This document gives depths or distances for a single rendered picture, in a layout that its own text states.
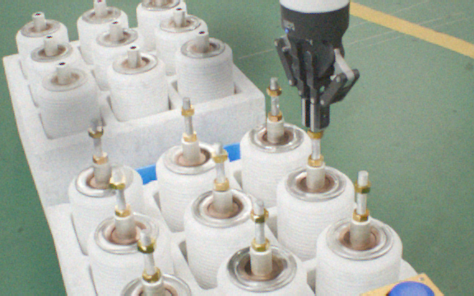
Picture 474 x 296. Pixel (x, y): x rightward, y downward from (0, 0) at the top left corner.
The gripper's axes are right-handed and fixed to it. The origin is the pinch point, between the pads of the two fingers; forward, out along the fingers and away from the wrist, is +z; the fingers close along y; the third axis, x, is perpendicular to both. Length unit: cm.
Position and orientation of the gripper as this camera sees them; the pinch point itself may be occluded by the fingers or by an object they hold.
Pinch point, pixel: (315, 113)
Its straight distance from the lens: 90.1
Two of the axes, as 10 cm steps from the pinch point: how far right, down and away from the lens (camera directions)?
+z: 0.5, 8.4, 5.3
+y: 5.3, 4.3, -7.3
